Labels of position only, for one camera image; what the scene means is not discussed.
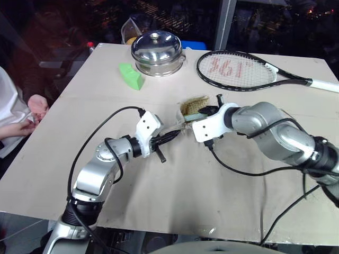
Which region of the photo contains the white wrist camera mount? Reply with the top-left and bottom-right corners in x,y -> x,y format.
192,102 -> 240,144
135,111 -> 165,159

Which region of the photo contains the long black left arm cable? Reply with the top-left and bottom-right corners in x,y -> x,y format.
66,106 -> 147,254

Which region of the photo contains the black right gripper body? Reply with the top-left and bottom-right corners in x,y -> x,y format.
208,94 -> 226,115

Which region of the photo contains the dark equipment under table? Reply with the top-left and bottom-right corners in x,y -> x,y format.
90,226 -> 181,254

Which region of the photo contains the clear grid pouch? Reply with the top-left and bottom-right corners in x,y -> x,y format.
175,95 -> 212,136

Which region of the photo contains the short black left arm cable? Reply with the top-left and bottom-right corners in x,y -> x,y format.
104,137 -> 124,185

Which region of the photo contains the black white tennis racket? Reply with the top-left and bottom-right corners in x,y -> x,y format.
196,49 -> 339,94

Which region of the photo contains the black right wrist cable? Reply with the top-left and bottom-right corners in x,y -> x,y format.
203,139 -> 339,177

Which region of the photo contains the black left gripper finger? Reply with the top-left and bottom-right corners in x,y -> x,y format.
159,133 -> 182,145
160,130 -> 182,140

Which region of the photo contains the person's left hand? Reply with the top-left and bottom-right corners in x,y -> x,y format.
27,94 -> 50,124

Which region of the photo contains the black right arm cable loop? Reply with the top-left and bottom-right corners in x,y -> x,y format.
246,117 -> 308,140

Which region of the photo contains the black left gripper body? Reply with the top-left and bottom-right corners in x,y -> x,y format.
149,136 -> 167,164

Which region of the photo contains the blue plastic box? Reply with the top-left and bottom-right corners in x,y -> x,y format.
181,40 -> 207,51

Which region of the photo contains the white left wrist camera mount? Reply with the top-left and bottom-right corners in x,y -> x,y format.
135,111 -> 165,159

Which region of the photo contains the person in white shirt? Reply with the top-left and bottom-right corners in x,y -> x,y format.
0,66 -> 35,159

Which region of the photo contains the steel steamer pot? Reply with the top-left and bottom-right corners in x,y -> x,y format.
134,52 -> 187,78

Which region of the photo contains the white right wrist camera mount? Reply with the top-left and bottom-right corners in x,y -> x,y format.
192,102 -> 240,144

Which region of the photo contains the domed steel pot lid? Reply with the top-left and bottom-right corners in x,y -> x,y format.
131,30 -> 183,64

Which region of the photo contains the clear jar with yellow contents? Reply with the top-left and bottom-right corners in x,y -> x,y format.
120,16 -> 146,45

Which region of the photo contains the grey window post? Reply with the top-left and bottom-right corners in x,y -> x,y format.
213,0 -> 238,51

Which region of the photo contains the green foam wedge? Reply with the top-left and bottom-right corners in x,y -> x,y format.
118,62 -> 147,92

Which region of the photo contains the black hanging cable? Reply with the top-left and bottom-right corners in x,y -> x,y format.
258,183 -> 322,247

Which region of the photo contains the person's right hand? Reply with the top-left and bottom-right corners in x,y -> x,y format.
15,118 -> 37,137

